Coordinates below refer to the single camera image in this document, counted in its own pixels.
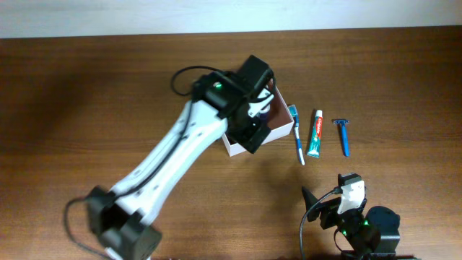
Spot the Colgate toothpaste tube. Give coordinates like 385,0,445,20
307,110,323,158

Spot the blue white toothbrush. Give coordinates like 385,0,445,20
288,104,305,165

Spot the clear blue soap pump bottle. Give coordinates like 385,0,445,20
258,112,270,122

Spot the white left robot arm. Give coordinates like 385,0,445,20
86,55,275,259

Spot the blue disposable razor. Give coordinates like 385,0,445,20
333,118,350,157

